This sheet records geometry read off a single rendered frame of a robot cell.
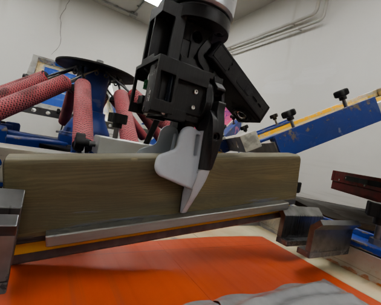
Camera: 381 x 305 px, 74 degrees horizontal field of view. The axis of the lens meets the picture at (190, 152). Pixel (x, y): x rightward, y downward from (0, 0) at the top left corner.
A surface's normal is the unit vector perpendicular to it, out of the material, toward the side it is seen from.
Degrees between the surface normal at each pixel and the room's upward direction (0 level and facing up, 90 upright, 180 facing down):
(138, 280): 0
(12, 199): 45
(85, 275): 0
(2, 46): 90
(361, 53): 90
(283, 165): 92
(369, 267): 90
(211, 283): 0
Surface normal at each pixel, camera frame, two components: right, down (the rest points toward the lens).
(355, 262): -0.84, -0.15
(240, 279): 0.18, -0.98
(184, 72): 0.50, 0.11
